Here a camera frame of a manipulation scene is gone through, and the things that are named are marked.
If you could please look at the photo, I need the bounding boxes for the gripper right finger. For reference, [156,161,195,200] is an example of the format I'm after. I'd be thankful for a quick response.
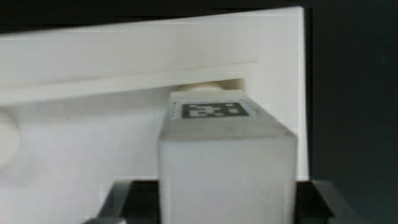
[295,180,362,224]

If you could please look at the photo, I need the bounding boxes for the white table leg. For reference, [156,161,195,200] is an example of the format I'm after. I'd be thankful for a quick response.
[158,90,297,224]

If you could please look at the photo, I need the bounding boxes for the white square tabletop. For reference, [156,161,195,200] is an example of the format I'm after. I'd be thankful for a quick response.
[0,7,307,224]

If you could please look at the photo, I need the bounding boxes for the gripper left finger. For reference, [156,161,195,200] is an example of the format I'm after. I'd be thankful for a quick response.
[82,180,160,224]

